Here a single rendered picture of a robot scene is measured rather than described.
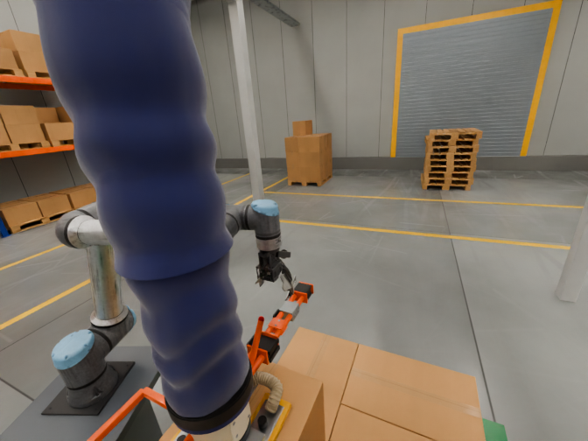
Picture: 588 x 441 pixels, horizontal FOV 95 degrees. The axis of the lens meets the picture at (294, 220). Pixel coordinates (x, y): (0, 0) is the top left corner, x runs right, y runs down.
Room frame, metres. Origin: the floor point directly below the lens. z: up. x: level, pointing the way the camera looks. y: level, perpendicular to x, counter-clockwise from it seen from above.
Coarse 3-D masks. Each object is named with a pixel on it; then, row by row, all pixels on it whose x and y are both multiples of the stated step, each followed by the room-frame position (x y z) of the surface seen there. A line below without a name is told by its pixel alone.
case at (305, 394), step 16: (272, 368) 0.78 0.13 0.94; (288, 368) 0.77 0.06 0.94; (288, 384) 0.71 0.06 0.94; (304, 384) 0.70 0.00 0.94; (320, 384) 0.70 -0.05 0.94; (256, 400) 0.66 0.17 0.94; (288, 400) 0.65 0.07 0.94; (304, 400) 0.64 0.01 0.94; (320, 400) 0.68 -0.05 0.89; (288, 416) 0.59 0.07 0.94; (304, 416) 0.59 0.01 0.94; (320, 416) 0.67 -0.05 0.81; (176, 432) 0.57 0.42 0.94; (288, 432) 0.55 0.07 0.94; (304, 432) 0.56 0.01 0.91; (320, 432) 0.67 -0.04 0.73
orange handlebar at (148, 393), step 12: (288, 300) 1.00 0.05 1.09; (300, 300) 0.99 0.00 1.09; (276, 324) 0.85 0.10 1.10; (132, 396) 0.59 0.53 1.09; (144, 396) 0.60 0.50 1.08; (156, 396) 0.58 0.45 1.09; (132, 408) 0.56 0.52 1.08; (108, 420) 0.52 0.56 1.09; (120, 420) 0.53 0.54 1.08; (96, 432) 0.49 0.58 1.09; (108, 432) 0.50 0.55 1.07
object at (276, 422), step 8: (264, 400) 0.63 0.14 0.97; (280, 400) 0.63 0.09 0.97; (264, 408) 0.60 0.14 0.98; (280, 408) 0.60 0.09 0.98; (288, 408) 0.60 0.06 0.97; (256, 416) 0.58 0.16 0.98; (264, 416) 0.56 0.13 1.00; (272, 416) 0.58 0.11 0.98; (280, 416) 0.58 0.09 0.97; (256, 424) 0.56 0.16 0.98; (264, 424) 0.54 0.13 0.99; (272, 424) 0.55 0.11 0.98; (280, 424) 0.55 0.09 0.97; (264, 432) 0.53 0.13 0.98; (272, 432) 0.53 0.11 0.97; (264, 440) 0.51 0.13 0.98; (272, 440) 0.51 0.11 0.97
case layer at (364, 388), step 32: (288, 352) 1.23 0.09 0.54; (320, 352) 1.21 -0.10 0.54; (352, 352) 1.19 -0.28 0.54; (384, 352) 1.18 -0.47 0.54; (352, 384) 0.99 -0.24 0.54; (384, 384) 0.98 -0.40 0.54; (416, 384) 0.97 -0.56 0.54; (448, 384) 0.95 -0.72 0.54; (352, 416) 0.83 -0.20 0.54; (384, 416) 0.82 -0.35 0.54; (416, 416) 0.81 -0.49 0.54; (448, 416) 0.80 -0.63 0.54; (480, 416) 0.79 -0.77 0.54
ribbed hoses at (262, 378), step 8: (256, 376) 0.67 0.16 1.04; (264, 376) 0.67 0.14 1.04; (272, 376) 0.67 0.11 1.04; (256, 384) 0.66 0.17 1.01; (264, 384) 0.65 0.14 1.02; (272, 384) 0.64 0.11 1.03; (280, 384) 0.64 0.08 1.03; (272, 392) 0.62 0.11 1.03; (280, 392) 0.62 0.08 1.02; (272, 400) 0.60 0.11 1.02; (272, 408) 0.59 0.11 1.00
